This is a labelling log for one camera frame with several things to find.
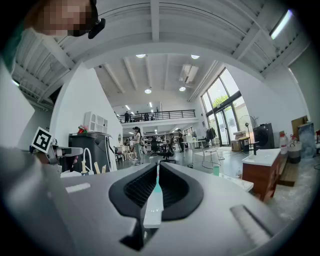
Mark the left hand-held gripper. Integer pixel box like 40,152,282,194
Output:
31,126,84,165

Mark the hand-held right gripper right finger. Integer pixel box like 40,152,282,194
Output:
144,162,290,255

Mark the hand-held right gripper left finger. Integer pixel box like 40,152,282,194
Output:
61,162,159,254

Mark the white teal toothbrush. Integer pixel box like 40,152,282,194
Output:
142,162,165,229

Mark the person's left forearm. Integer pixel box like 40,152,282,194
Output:
33,151,51,165

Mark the white curved tube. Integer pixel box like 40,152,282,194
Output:
82,147,95,175

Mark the white small table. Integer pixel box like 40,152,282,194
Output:
114,145,131,162

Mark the wooden vanity cabinet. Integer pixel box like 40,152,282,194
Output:
241,148,282,202

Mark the white desk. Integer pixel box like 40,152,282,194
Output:
181,139,207,158

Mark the black office chair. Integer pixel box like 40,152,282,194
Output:
163,133,176,163

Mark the clothes rack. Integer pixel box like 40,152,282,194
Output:
205,126,217,142

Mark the wooden pallet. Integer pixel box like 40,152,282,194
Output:
279,162,300,187

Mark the black washing machine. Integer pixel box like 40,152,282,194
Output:
252,122,275,150

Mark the standing fan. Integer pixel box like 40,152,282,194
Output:
237,114,258,151

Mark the black mezzanine railing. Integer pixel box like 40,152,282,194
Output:
117,109,196,123

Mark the white detergent jug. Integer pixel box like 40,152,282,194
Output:
279,132,290,155

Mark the grey white basket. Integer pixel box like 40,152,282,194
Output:
288,141,303,165

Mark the person's teal shirt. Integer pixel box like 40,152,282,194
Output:
2,23,25,75

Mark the blue grey slab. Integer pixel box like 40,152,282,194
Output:
297,122,315,158

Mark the brown wooden board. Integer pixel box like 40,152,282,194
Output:
291,115,309,133

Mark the person's head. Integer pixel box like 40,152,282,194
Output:
24,0,99,37

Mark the ceiling air conditioner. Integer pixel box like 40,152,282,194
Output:
179,63,200,85

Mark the white wall shelf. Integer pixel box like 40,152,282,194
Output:
84,111,109,133

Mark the metal wire chair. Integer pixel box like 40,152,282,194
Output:
201,143,222,170

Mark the tall glass window wall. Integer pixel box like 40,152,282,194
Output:
201,67,253,147

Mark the black head camera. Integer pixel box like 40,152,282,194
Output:
87,17,106,40

